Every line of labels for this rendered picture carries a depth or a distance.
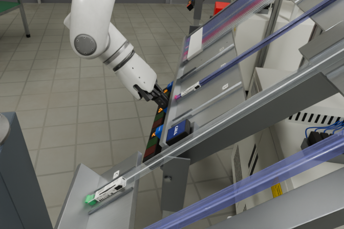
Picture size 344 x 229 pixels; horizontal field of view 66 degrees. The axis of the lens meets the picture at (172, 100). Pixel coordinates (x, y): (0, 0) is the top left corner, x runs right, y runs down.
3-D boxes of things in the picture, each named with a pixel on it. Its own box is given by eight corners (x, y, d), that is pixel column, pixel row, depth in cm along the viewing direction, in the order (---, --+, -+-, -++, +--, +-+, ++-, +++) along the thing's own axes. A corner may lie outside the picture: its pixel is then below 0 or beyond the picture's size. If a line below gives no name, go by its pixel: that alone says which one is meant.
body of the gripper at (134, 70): (116, 57, 74) (144, 85, 78) (104, 74, 66) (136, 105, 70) (135, 41, 71) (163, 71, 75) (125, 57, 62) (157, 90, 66)
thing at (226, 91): (176, 155, 59) (167, 145, 57) (192, 43, 113) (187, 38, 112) (253, 114, 50) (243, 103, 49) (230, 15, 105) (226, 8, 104)
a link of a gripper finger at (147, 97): (128, 74, 68) (142, 77, 73) (140, 101, 66) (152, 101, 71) (131, 72, 68) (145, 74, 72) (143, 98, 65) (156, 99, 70)
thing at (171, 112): (179, 164, 60) (158, 144, 57) (193, 49, 115) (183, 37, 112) (184, 162, 59) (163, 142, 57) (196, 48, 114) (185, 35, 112)
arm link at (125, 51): (109, 53, 73) (117, 61, 74) (98, 67, 66) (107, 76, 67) (130, 35, 69) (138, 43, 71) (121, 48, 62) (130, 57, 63)
